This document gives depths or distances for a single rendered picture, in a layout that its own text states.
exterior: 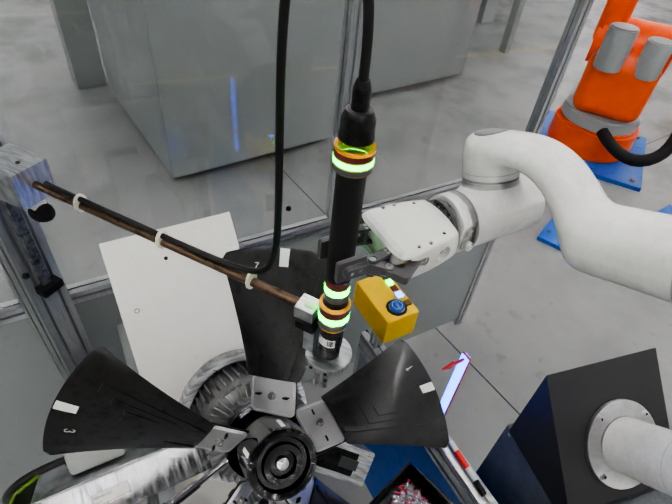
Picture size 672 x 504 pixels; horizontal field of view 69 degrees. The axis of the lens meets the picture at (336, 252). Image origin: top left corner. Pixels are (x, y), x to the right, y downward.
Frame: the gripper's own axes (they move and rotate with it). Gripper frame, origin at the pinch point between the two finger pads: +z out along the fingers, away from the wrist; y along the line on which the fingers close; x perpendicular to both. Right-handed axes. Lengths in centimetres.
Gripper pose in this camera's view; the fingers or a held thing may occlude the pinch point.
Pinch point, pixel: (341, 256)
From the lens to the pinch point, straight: 60.0
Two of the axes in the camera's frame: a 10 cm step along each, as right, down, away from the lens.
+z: -8.7, 2.7, -4.0
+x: 0.9, -7.3, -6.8
